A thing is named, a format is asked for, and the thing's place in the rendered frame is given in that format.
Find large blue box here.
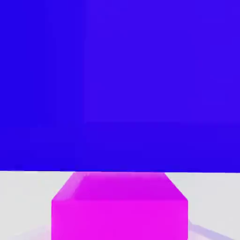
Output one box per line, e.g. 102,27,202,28
0,0,240,173

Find small magenta cube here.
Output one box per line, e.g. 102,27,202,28
51,171,189,240

